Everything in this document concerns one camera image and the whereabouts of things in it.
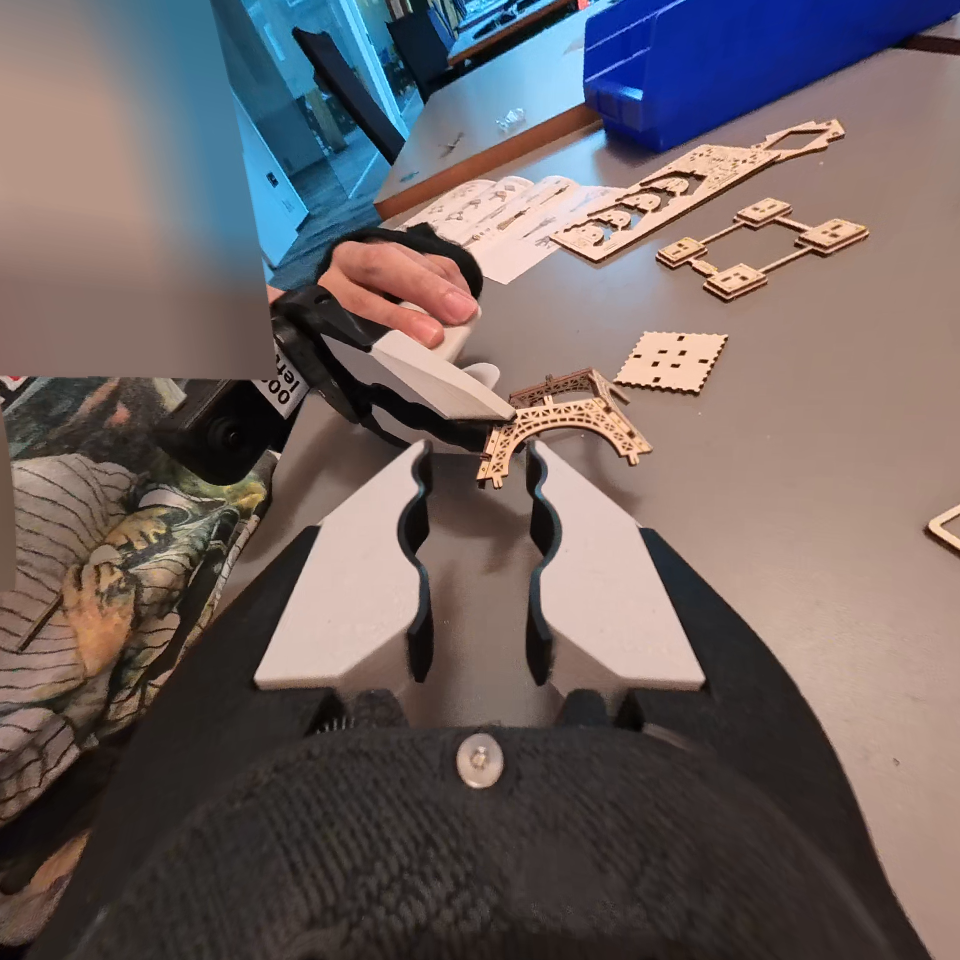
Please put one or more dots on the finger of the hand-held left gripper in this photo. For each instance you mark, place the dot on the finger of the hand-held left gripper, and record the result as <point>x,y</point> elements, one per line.
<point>454,447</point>
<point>435,382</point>

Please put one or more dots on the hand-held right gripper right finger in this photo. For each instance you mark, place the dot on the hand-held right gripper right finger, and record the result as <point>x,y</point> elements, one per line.
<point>615,600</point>

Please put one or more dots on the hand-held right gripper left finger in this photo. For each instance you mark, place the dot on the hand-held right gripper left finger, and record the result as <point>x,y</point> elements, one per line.
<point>345,600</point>

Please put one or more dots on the wooden tower base model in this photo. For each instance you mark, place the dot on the wooden tower base model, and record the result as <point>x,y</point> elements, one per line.
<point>570,416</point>

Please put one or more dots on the grey desk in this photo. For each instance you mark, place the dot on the grey desk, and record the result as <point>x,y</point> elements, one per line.
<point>787,450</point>

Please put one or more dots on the person's left hand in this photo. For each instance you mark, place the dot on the person's left hand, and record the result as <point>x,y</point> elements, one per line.
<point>390,285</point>

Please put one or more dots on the person's printed clothing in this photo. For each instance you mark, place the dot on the person's printed clothing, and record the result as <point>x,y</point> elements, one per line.
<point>112,562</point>

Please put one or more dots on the open instruction booklet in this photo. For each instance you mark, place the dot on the open instruction booklet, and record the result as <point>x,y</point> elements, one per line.
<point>517,225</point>

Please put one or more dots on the square wooden platform piece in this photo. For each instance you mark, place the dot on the square wooden platform piece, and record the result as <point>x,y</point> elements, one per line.
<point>671,364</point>

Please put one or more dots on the white cabinet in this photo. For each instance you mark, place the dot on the white cabinet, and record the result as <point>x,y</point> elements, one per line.
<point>270,180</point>

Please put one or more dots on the small clear plastic item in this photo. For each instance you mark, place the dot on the small clear plastic item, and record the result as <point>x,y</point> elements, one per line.
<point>511,120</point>

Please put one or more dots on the grey table with wooden edge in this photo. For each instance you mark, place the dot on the grey table with wooden edge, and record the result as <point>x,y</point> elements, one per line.
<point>472,94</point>

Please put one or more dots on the black panel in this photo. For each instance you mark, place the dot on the black panel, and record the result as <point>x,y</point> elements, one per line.
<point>352,97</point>

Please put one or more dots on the wooden sheet with arch cutouts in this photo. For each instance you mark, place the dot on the wooden sheet with arch cutouts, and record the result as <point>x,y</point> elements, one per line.
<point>675,187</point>

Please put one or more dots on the blue plastic storage bin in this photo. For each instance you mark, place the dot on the blue plastic storage bin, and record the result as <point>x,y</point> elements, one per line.
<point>750,67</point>

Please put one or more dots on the empty wooden sheet frame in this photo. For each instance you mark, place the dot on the empty wooden sheet frame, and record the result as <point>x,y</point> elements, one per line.
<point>949,529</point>

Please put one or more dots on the wooden four-pad frame piece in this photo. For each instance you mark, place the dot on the wooden four-pad frame piece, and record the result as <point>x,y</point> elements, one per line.
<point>832,234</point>

